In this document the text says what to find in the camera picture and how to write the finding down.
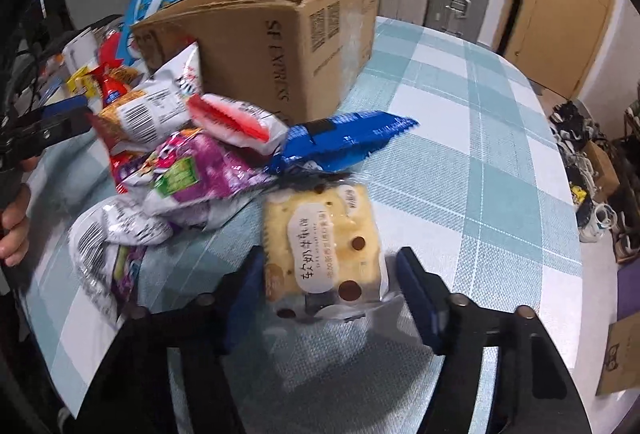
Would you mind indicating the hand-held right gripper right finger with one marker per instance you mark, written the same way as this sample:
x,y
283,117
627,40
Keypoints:
x,y
419,301

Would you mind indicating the flat brown cardboard sheet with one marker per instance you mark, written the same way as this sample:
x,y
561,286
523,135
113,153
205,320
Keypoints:
x,y
620,354

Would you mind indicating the wooden door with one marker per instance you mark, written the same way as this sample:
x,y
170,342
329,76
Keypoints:
x,y
560,14

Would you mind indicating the blue snack packet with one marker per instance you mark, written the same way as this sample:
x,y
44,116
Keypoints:
x,y
340,134

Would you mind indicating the silver purple snack packet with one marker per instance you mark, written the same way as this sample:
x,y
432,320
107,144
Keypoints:
x,y
100,239

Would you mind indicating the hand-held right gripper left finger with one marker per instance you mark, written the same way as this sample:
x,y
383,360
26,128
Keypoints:
x,y
244,299

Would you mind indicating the red white snack packet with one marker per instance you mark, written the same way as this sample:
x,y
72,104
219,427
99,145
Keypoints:
x,y
235,119

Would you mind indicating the pile of shoes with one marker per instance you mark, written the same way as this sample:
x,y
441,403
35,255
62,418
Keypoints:
x,y
575,129

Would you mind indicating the clear-wrapped yellow cracker packet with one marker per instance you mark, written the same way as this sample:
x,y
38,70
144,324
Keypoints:
x,y
320,234

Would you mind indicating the orange white chips bag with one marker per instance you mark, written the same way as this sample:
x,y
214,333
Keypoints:
x,y
180,69
142,109

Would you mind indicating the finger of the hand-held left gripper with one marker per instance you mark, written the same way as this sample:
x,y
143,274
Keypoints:
x,y
62,130
65,108

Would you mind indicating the shoe rack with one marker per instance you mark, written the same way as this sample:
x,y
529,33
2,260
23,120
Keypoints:
x,y
632,124

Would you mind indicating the person's left hand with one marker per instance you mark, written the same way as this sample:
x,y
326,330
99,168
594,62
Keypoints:
x,y
15,236

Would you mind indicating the white plastic container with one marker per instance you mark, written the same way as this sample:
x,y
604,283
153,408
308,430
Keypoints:
x,y
80,46

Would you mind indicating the small brown cardboard box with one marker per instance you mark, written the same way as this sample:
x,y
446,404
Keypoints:
x,y
602,169

